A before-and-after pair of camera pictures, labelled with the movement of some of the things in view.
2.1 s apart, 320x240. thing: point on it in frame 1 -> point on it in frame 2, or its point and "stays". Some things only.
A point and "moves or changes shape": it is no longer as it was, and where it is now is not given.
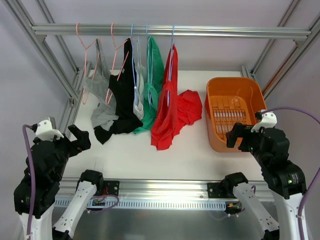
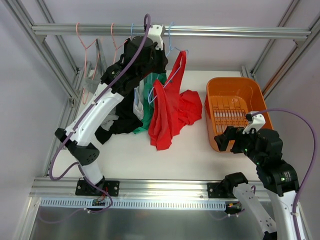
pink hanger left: x=84 y=100 stays
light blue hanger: x=170 y=61 -> x=151 y=100
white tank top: x=141 y=80 stays
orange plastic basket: x=229 y=100 stays
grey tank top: x=105 y=115 stays
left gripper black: x=72 y=144 -> x=158 y=59
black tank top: x=123 y=95 stays
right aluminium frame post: x=302 y=44 stays
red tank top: x=165 y=121 moves or changes shape
